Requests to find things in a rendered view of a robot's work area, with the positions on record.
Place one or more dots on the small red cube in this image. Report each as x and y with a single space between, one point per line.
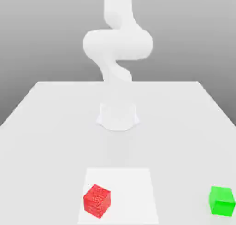
96 202

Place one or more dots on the small green cube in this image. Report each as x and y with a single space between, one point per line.
222 202

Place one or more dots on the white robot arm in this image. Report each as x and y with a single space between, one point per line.
118 44

